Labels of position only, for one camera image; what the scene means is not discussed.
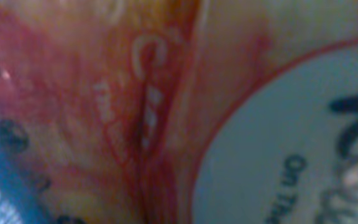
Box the tissue pocket pack bundle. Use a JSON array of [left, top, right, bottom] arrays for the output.
[[0, 1, 358, 223]]

